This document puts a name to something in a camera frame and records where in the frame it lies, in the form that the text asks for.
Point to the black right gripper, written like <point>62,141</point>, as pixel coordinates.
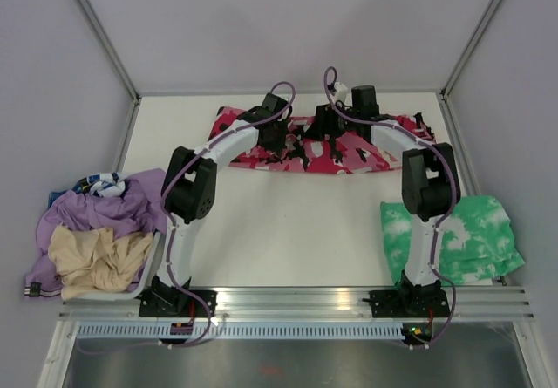
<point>324,113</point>

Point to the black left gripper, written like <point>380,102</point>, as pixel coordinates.
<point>275,146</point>

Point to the pink camouflage trousers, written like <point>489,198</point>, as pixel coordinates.
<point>303,153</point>

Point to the purple trousers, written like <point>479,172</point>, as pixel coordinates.
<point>136,208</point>

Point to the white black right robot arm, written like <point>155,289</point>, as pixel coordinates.
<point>429,188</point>

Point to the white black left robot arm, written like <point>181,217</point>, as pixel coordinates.
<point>189,189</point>

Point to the green white folded trousers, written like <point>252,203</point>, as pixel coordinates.
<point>477,244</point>

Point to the blue white patterned garment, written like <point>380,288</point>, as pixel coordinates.
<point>102,185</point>

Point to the beige garment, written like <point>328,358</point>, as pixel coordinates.
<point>95,262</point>

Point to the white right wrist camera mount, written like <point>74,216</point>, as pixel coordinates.
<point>338,92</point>

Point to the aluminium frame rear rail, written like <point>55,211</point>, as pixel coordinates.
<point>262,91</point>

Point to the aluminium left side rail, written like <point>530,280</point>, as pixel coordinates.
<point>128,131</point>

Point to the aluminium front rail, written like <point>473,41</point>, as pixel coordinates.
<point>474,304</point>

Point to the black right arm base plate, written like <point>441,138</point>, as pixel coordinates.
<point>391,303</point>

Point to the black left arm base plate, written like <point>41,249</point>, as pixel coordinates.
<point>177,304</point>

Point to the white slotted cable duct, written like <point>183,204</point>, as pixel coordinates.
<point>259,331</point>

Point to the aluminium frame rear left post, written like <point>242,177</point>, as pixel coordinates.
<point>93,21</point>

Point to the aluminium frame post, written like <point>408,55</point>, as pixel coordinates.
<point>93,21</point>
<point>479,31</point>

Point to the aluminium frame rear right post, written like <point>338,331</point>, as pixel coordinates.
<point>479,31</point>

